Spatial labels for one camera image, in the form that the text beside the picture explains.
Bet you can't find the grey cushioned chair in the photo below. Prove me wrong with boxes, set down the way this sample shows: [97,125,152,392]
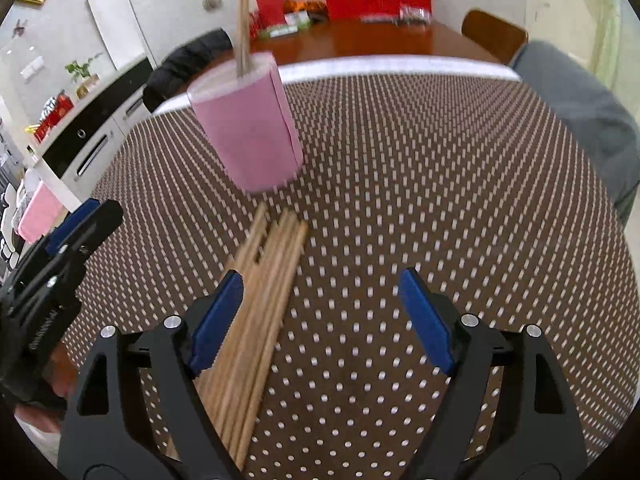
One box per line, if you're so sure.
[509,40,640,226]

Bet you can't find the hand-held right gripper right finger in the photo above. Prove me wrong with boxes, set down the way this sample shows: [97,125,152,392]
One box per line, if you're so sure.
[398,267,589,480]

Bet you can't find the bunch of wooden chopsticks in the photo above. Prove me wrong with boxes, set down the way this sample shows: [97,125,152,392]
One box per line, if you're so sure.
[167,202,310,471]

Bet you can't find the brown dotted table mat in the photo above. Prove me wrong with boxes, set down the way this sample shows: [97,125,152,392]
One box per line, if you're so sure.
[60,72,632,480]

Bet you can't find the small red box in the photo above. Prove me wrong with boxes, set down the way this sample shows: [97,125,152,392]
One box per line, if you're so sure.
[254,0,288,28]

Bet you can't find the black jacket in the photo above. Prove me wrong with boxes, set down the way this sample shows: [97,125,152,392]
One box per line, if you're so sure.
[142,29,236,113]

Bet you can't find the white light switch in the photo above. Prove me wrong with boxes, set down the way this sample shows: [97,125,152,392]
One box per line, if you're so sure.
[20,56,46,81]

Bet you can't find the clear plastic packet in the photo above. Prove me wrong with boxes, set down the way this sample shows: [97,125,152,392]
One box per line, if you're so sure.
[397,4,432,26]

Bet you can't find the pink cup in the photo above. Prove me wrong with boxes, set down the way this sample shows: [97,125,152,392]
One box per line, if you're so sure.
[187,51,304,195]

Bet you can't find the pale green curtain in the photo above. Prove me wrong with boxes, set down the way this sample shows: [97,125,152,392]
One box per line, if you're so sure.
[595,0,638,116]

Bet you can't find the small potted plant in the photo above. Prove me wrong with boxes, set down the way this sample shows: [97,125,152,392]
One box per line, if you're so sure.
[64,54,104,99]

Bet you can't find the white and black sideboard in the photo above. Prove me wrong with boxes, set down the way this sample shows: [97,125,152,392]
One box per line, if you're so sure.
[25,55,156,211]

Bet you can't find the green and white box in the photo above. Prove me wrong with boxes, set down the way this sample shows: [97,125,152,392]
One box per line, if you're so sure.
[257,12,315,40]

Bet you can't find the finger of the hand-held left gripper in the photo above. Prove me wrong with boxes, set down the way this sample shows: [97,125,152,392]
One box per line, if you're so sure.
[47,200,124,286]
[44,198,101,257]

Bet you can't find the brown wooden chair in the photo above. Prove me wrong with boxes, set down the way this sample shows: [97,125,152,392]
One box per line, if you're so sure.
[460,9,529,64]

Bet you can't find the pink cloth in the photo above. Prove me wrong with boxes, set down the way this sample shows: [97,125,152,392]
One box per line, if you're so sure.
[17,180,62,244]

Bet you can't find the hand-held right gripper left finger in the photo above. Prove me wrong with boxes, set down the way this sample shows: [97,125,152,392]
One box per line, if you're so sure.
[57,270,246,480]

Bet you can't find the orange flowers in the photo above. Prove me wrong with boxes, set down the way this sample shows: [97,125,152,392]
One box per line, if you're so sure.
[285,0,328,17]

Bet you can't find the red gift box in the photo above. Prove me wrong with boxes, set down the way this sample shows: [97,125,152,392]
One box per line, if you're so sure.
[32,91,76,142]

